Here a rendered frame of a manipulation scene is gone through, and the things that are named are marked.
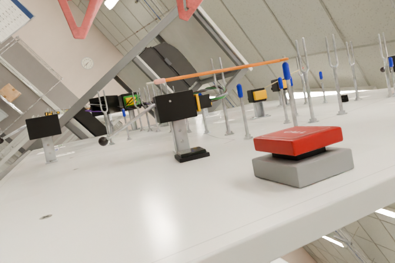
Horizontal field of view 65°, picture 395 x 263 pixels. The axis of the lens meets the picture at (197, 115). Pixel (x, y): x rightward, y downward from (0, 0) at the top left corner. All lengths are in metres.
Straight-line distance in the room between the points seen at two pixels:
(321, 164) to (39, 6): 8.11
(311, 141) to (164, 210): 0.12
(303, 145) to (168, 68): 1.34
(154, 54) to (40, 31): 6.68
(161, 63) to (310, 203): 1.38
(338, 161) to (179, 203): 0.12
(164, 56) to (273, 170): 1.34
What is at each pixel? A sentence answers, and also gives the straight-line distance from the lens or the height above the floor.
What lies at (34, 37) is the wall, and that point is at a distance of 8.09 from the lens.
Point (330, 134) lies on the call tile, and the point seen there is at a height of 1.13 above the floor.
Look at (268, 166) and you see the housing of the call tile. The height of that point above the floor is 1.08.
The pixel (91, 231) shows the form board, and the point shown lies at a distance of 0.24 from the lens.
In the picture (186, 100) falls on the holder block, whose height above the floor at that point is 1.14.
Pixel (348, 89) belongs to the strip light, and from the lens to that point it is 3.78.
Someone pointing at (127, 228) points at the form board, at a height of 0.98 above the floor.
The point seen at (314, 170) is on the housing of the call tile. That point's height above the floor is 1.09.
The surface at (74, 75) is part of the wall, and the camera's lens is 8.03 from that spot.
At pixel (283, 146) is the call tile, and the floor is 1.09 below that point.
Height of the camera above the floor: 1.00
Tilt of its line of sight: 17 degrees up
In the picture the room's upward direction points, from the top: 41 degrees clockwise
